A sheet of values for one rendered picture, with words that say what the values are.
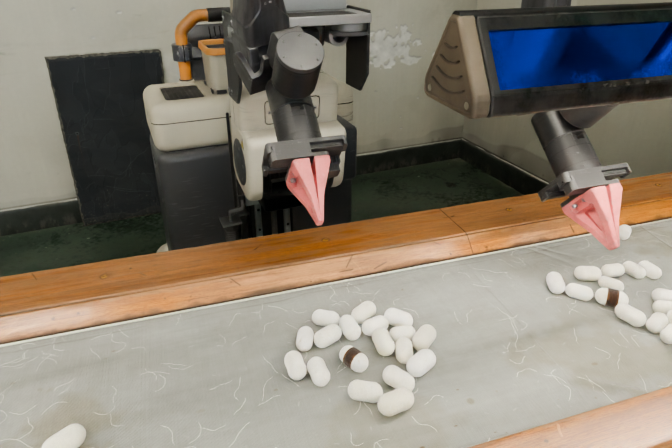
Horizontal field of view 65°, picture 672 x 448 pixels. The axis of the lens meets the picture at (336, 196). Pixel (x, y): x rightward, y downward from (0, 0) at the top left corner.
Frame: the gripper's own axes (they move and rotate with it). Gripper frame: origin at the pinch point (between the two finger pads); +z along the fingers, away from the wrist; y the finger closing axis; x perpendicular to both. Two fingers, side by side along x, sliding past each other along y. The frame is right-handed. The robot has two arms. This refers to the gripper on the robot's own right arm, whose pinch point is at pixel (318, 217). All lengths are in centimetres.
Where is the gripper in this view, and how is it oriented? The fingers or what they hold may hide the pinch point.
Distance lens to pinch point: 63.4
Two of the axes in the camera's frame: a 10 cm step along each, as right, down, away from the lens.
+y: 9.5, -1.3, 2.8
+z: 2.4, 9.0, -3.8
